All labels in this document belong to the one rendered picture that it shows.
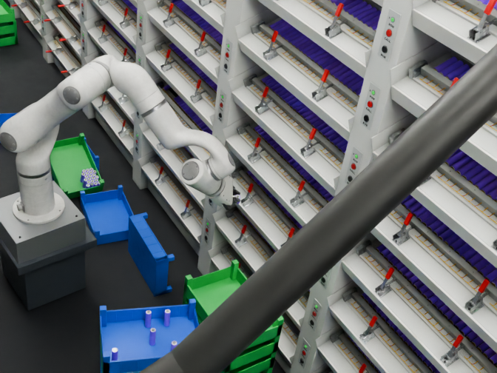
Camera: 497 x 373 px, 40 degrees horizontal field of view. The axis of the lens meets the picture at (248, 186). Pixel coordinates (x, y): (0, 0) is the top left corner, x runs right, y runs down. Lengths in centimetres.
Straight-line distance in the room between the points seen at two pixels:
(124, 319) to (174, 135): 61
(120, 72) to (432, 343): 116
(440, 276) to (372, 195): 147
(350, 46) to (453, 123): 153
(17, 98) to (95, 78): 205
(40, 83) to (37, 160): 182
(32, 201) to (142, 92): 75
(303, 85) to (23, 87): 249
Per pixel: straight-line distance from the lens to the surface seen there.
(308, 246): 33
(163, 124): 206
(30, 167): 251
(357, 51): 185
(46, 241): 262
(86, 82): 211
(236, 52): 232
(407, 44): 170
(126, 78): 205
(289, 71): 212
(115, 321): 224
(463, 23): 160
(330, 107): 197
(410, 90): 171
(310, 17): 200
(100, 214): 325
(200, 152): 274
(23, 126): 237
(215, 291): 235
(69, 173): 342
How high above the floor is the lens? 208
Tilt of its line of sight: 36 degrees down
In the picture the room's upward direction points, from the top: 9 degrees clockwise
